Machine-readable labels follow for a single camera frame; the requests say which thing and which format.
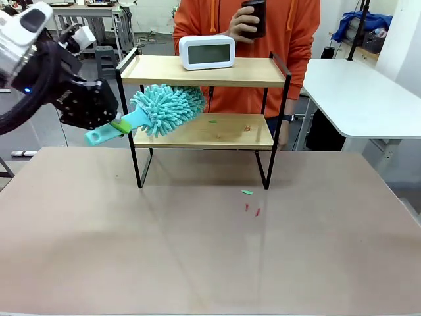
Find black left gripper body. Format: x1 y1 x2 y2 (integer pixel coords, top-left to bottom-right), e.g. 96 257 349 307
58 77 120 132

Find teal microfibre duster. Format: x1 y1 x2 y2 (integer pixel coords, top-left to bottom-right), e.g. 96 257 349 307
84 84 207 148

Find black cup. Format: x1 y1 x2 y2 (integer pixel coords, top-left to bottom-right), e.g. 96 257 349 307
241 0 266 40

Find person's left forearm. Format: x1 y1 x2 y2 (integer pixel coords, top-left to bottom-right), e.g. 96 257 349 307
283 95 302 116

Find two-tier wooden black-framed shelf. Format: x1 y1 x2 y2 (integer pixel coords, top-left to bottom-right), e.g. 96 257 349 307
115 47 293 190

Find person's right hand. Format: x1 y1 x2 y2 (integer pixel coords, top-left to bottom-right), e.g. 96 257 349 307
229 6 260 43

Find person's left hand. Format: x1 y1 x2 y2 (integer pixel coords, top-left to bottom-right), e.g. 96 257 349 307
278 121 293 151

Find grey plastic step stool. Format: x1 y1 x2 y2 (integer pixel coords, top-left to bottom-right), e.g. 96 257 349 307
94 45 116 80

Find grey metal workbench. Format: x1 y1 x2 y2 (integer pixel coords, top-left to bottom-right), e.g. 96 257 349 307
49 1 133 57

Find black stand leg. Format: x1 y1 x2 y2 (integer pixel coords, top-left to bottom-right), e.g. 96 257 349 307
0 157 16 180

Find white digital alarm clock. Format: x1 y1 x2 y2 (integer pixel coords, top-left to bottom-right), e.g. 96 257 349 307
179 34 237 71

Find person in orange hoodie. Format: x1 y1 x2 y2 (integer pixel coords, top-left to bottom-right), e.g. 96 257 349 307
172 0 322 139

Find black cabinet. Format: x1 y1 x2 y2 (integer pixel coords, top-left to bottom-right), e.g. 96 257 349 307
305 108 347 152

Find white side table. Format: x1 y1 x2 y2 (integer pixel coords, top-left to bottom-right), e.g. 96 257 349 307
294 58 421 152

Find blue cloth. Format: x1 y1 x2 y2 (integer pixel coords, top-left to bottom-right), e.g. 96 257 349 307
330 10 394 43

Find black tripod pole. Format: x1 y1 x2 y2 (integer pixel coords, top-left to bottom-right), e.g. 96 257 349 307
345 0 371 62

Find grey plastic crate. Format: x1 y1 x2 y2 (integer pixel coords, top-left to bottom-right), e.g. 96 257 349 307
361 29 385 53

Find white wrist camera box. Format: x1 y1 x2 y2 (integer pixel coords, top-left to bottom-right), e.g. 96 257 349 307
70 25 97 55

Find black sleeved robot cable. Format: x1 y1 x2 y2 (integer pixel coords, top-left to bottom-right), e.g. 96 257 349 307
0 31 66 136

